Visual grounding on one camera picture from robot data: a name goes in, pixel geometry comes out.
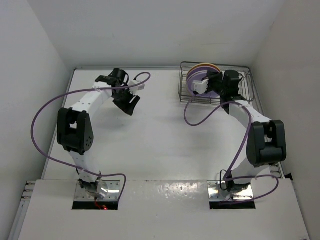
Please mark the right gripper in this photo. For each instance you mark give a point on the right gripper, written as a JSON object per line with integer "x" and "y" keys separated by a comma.
{"x": 212, "y": 76}

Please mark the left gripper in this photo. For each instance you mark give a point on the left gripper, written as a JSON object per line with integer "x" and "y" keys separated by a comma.
{"x": 127, "y": 107}

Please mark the purple plate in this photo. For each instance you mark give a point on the purple plate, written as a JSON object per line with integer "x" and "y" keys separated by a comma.
{"x": 201, "y": 75}
{"x": 203, "y": 69}

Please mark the orange plate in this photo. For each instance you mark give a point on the orange plate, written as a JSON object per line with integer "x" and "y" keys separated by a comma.
{"x": 205, "y": 64}

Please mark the cream plate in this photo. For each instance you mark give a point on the cream plate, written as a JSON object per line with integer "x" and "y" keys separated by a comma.
{"x": 189, "y": 81}

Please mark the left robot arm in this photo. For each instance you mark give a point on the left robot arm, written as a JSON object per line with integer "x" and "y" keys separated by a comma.
{"x": 74, "y": 124}

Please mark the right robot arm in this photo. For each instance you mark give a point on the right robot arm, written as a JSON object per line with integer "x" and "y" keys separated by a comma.
{"x": 264, "y": 140}

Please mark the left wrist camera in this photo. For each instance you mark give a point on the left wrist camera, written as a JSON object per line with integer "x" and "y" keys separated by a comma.
{"x": 135, "y": 86}

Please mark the wire dish rack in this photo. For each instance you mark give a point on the wire dish rack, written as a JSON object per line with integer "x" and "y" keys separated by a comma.
{"x": 246, "y": 86}

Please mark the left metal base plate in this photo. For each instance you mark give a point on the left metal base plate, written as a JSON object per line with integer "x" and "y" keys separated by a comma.
{"x": 112, "y": 190}

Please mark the metal base plate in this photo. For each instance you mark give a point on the metal base plate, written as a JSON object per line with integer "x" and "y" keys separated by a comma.
{"x": 112, "y": 190}
{"x": 220, "y": 191}

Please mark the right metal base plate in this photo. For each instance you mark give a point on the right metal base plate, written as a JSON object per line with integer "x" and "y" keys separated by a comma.
{"x": 220, "y": 191}

